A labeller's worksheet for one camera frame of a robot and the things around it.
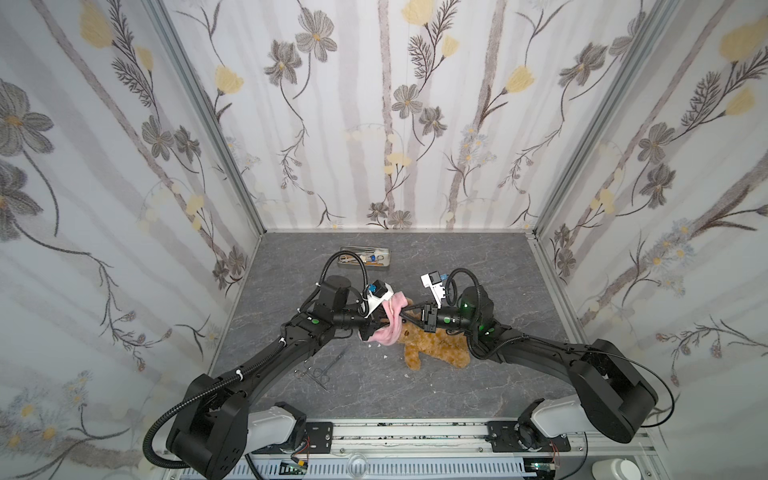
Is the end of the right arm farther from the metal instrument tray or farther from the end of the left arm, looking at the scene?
the metal instrument tray

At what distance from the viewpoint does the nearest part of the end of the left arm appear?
0.70 m

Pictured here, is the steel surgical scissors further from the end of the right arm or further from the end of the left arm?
the end of the right arm
